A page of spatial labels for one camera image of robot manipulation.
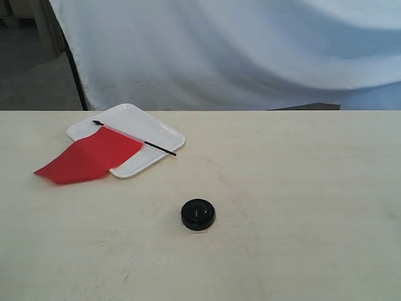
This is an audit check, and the red flag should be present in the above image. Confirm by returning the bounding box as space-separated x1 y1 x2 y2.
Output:
34 120 176 184

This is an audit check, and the black round flag base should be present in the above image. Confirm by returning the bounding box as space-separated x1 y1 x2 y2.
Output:
180 198 216 231

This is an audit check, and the white plastic tray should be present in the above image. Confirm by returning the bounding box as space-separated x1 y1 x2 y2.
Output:
66 103 185 179

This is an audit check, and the white backdrop cloth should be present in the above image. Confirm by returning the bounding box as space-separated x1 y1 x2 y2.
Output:
51 1 400 110

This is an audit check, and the black backdrop stand pole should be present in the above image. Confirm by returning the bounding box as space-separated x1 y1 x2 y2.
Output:
63 35 89 111

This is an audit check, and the wooden furniture in background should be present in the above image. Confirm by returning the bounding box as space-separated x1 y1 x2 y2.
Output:
1 0 65 60

